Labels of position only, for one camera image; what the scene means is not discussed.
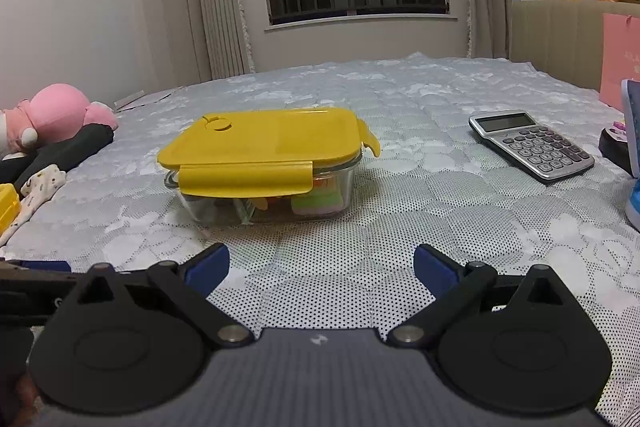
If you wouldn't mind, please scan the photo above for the small black box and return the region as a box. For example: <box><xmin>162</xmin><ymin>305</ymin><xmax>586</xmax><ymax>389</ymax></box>
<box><xmin>598</xmin><ymin>121</ymin><xmax>637</xmax><ymax>178</ymax></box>

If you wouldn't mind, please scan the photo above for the black cloth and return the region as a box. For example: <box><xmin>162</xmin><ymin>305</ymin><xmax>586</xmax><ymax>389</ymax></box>
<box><xmin>0</xmin><ymin>123</ymin><xmax>115</xmax><ymax>194</ymax></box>

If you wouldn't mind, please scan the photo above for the yellow container lid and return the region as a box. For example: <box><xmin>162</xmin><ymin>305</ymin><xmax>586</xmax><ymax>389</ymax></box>
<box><xmin>157</xmin><ymin>106</ymin><xmax>382</xmax><ymax>198</ymax></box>

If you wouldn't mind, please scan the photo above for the silver calculator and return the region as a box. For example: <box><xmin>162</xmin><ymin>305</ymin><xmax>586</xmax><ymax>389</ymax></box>
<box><xmin>468</xmin><ymin>109</ymin><xmax>596</xmax><ymax>184</ymax></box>

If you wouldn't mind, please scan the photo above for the beige padded headboard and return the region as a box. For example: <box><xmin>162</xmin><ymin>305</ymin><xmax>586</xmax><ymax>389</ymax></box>
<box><xmin>509</xmin><ymin>0</ymin><xmax>640</xmax><ymax>94</ymax></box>

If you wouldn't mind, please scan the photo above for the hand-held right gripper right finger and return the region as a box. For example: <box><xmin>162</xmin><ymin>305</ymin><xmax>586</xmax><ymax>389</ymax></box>
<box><xmin>387</xmin><ymin>242</ymin><xmax>572</xmax><ymax>349</ymax></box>

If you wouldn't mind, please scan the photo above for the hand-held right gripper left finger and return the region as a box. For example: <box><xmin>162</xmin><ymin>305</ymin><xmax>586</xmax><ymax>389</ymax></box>
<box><xmin>69</xmin><ymin>242</ymin><xmax>254</xmax><ymax>349</ymax></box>

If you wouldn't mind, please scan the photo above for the patterned white cloth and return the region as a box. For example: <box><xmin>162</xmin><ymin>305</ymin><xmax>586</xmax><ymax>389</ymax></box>
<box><xmin>18</xmin><ymin>162</ymin><xmax>67</xmax><ymax>219</ymax></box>

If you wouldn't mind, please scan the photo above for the clear glass food container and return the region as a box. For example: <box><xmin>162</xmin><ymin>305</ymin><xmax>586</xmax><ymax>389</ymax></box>
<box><xmin>163</xmin><ymin>151</ymin><xmax>364</xmax><ymax>226</ymax></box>

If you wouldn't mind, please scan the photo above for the green plastic toy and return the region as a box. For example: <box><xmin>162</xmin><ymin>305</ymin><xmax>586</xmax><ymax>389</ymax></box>
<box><xmin>291</xmin><ymin>188</ymin><xmax>347</xmax><ymax>221</ymax></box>

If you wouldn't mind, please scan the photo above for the pink plush toy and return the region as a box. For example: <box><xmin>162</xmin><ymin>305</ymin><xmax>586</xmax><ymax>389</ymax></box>
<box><xmin>0</xmin><ymin>82</ymin><xmax>120</xmax><ymax>154</ymax></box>

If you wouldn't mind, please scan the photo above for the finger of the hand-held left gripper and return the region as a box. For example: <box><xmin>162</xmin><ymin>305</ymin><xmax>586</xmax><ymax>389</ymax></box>
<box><xmin>0</xmin><ymin>259</ymin><xmax>87</xmax><ymax>292</ymax></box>
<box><xmin>0</xmin><ymin>292</ymin><xmax>60</xmax><ymax>329</ymax></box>

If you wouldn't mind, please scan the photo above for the pink paper bag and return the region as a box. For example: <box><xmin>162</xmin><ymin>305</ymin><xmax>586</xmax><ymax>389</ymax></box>
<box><xmin>598</xmin><ymin>12</ymin><xmax>640</xmax><ymax>112</ymax></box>

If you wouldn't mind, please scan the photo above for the colourful toy machine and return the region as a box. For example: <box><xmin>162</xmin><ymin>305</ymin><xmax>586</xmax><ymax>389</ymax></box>
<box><xmin>621</xmin><ymin>78</ymin><xmax>640</xmax><ymax>229</ymax></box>

